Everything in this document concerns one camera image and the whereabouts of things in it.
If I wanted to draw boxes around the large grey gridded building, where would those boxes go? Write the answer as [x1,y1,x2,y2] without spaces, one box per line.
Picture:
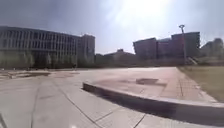
[0,25,96,68]

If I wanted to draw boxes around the clump of trees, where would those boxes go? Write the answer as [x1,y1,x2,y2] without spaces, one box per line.
[199,37,224,61]

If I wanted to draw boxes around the low raised planter bed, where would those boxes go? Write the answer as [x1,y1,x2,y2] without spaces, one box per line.
[0,69,53,80]

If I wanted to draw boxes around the lamp pole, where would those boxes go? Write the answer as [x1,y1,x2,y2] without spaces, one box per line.
[178,24,188,66]

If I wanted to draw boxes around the dark flat slab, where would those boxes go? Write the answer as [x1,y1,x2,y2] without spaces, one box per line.
[135,77,160,86]

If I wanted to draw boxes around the low dark building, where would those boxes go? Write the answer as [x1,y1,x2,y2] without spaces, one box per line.
[94,48,138,66]

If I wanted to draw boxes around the grey paved plaza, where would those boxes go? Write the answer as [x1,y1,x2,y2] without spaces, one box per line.
[0,67,224,128]

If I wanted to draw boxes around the grass area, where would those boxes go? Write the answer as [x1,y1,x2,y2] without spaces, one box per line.
[177,65,224,103]

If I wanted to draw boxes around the row of trees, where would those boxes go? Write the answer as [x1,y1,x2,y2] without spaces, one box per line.
[0,49,96,70]

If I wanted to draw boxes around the dark unfinished building block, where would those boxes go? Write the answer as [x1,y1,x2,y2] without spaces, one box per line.
[132,31,201,61]

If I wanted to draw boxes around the raised paved platform with kerb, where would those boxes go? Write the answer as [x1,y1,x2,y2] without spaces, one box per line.
[82,66,224,127]

